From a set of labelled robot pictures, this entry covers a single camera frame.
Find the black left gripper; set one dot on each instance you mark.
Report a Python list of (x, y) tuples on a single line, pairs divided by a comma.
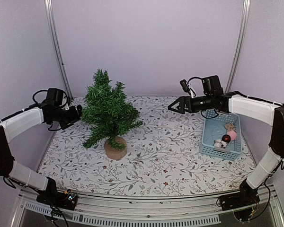
[(75, 117)]

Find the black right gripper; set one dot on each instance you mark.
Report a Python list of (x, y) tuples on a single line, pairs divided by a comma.
[(182, 101)]

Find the small green christmas tree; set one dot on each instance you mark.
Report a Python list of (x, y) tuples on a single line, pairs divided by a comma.
[(109, 115)]

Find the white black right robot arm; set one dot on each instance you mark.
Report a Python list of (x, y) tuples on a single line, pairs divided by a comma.
[(270, 113)]

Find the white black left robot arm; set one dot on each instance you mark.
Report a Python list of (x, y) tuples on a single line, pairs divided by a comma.
[(55, 108)]

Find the light blue plastic basket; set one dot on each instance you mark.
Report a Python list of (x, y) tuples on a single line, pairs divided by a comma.
[(214, 129)]

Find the white cotton berry sprig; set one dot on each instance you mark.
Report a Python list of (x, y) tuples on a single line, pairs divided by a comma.
[(220, 144)]

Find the dark red bauble ornament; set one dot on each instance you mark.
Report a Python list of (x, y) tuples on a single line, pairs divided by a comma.
[(226, 138)]

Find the floral patterned table mat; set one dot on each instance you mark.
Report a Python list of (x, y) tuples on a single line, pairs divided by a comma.
[(162, 159)]

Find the pink pompom ornament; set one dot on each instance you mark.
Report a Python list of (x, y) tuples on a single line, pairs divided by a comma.
[(232, 134)]

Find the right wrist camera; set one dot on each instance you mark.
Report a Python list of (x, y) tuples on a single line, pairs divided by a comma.
[(187, 89)]

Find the left aluminium frame post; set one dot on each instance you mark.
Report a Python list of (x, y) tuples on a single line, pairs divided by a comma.
[(56, 46)]

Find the aluminium frame post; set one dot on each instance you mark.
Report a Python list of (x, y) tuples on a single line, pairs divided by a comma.
[(239, 45), (56, 46)]

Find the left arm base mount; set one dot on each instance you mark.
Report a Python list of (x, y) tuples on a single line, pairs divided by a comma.
[(65, 200)]

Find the aluminium front rail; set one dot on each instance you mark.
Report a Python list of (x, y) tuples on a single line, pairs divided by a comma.
[(97, 210)]

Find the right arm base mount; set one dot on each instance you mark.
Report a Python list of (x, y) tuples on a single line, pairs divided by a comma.
[(243, 208)]

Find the right aluminium frame post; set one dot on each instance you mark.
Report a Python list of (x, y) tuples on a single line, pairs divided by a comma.
[(239, 45)]

